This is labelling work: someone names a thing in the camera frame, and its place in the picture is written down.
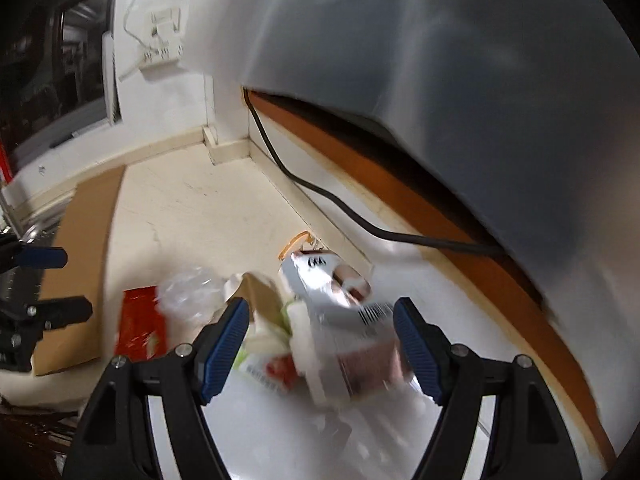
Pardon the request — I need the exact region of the red packet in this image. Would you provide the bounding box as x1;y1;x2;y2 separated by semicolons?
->
115;286;169;361

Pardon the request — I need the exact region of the white green and red package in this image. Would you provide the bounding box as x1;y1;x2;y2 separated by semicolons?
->
237;305;312;396

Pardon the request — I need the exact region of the clear plastic bag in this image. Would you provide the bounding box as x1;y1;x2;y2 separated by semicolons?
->
157;267;227;322

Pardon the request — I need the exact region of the stainless steel sink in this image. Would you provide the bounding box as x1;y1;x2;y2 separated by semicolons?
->
0;195;71;243

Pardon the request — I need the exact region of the black cable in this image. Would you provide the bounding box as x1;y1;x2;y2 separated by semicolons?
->
245;87;506;257

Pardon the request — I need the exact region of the brown cardboard sheet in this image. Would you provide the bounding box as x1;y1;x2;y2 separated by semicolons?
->
32;167;126;376

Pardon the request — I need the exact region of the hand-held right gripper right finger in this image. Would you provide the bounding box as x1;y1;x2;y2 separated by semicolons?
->
393;297;583;480

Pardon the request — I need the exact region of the brown paper bag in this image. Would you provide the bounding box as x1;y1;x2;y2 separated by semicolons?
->
225;272;296;337

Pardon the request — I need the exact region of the silver packet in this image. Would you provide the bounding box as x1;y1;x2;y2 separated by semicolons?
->
279;250;417;407

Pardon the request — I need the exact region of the large grey appliance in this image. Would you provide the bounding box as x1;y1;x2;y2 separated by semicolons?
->
240;0;640;411

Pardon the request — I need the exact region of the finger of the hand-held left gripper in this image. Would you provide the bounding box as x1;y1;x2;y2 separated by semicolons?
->
0;246;68;268
25;296;93;331

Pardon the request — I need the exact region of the white wall socket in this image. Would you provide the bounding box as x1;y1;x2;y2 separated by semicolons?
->
145;7;182;36

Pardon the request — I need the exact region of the white power strip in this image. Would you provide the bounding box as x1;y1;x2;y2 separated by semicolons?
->
139;35;184;69

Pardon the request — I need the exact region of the dark window with grey frame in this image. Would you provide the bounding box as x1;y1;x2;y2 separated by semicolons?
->
0;0;123;171

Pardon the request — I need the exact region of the orange rubber band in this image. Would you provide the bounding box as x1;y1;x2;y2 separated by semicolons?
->
278;231;314;261

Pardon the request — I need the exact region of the white cable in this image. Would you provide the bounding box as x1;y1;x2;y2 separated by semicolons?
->
117;0;152;82

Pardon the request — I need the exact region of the orange wooden frame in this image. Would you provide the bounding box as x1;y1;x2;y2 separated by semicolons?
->
245;87;618;468

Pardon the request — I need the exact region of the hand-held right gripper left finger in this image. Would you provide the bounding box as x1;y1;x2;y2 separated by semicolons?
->
60;297;250;480

